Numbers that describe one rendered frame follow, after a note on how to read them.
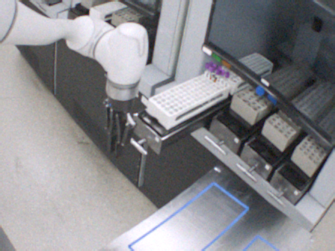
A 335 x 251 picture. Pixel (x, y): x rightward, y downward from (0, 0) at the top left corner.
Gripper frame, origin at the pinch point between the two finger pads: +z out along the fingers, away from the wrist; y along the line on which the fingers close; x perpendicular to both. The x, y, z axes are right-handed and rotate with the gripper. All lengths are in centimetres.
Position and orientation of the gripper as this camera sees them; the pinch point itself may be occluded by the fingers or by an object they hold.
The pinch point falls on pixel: (116, 145)
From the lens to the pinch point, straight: 125.1
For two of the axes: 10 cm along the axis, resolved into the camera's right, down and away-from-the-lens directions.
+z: -1.5, 7.3, 6.7
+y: -6.7, -5.7, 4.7
